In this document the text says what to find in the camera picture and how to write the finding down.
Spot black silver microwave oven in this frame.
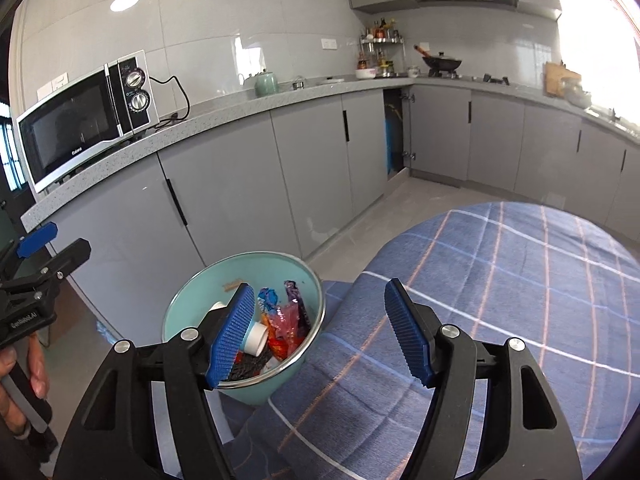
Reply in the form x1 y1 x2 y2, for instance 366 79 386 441
16 50 161 194

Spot red plastic bag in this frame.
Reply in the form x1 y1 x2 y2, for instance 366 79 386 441
267 304 307 361

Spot grey lower kitchen cabinets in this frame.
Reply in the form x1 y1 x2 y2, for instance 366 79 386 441
20 77 640 346

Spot bright window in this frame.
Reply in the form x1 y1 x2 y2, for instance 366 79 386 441
552 0 640 126

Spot metal spice rack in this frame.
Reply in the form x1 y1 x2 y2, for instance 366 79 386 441
357 17 405 78

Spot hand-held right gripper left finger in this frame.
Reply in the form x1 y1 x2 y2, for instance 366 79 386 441
52 282 257 480

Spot black wok with lid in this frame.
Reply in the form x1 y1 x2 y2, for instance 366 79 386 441
414 45 463 77

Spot blue orange snack wrapper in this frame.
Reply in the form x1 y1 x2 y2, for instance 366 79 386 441
257 287 281 323

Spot teal ceramic kettle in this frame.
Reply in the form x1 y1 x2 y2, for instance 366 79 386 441
254 68 279 98

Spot row of condiment bottles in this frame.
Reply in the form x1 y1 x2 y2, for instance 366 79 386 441
359 18 403 73

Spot stacked metal bowls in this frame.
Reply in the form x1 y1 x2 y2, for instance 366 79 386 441
560 77 593 108

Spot blue gas cylinder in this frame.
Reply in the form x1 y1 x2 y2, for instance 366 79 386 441
385 105 402 177

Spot wooden cutting board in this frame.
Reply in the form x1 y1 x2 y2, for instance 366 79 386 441
544 61 583 98

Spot gas stove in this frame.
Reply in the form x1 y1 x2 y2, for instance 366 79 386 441
420 71 511 86

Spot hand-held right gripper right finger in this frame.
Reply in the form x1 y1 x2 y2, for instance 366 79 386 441
384 277 583 480

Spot teal trash bin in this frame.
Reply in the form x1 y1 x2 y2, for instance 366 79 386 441
161 251 326 407

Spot black power cable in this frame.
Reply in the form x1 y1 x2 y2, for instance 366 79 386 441
147 75 191 128

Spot white paper cup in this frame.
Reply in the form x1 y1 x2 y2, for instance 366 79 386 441
210 301 271 358

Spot person's left hand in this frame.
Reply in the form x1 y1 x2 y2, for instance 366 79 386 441
0 332 51 441

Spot purple snack packet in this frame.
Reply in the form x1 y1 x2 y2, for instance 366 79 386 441
284 280 312 338

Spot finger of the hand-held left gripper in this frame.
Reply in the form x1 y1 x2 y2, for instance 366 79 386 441
0 222 59 282
0 238 93 307

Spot dark grey mesh scrubber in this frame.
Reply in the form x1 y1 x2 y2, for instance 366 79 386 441
227 352 273 383

